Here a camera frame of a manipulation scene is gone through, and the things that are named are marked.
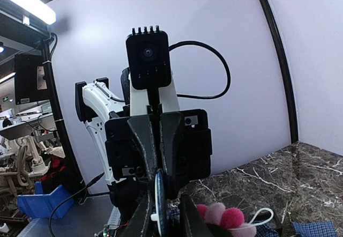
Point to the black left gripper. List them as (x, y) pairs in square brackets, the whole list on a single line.
[(179, 143)]

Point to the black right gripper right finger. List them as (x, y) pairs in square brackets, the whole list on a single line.
[(191, 223)]

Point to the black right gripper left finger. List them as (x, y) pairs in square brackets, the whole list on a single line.
[(140, 225)]

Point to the pink pompom brooch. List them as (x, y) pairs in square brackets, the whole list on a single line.
[(231, 220)]

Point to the blue checked shirt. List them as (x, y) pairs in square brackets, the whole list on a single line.
[(312, 229)]

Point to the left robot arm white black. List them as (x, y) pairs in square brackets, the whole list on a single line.
[(95, 105)]

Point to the blue plastic bin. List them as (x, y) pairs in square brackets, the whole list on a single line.
[(40, 205)]

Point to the ceiling strip light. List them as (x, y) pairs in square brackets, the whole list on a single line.
[(38, 9)]

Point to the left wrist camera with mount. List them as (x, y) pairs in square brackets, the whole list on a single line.
[(148, 68)]

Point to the left black frame post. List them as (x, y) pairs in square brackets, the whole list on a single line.
[(73, 180)]

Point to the black frame post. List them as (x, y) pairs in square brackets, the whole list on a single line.
[(284, 69), (73, 180)]

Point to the black wall monitor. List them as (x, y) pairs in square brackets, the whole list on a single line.
[(29, 81)]

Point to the right black frame post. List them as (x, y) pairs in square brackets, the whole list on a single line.
[(284, 69)]

